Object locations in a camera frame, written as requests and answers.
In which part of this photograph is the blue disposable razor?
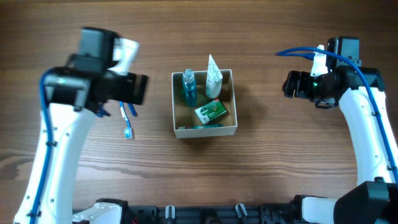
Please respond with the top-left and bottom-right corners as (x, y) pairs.
(127, 103), (137, 117)

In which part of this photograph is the blue white toothbrush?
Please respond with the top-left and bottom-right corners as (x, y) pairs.
(119, 101), (133, 139)

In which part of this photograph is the blue mouthwash bottle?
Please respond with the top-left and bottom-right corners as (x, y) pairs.
(182, 68), (197, 107)

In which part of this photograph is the green soap box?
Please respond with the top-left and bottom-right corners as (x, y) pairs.
(195, 99), (228, 125)

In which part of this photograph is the white cream tube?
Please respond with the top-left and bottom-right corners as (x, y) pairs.
(206, 54), (223, 99)

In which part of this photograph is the teal toothpaste tube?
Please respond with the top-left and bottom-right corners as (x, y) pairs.
(177, 123), (223, 129)

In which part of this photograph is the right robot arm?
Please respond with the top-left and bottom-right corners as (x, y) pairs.
(265, 36), (397, 223)

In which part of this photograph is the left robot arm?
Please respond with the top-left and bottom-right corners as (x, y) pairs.
(14, 27), (149, 223)

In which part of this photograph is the white open cardboard box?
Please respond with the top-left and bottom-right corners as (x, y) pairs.
(172, 69), (238, 139)

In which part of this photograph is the left blue cable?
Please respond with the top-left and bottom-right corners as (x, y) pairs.
(28, 68), (57, 224)

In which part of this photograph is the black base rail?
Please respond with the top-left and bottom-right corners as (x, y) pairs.
(73, 198), (299, 224)

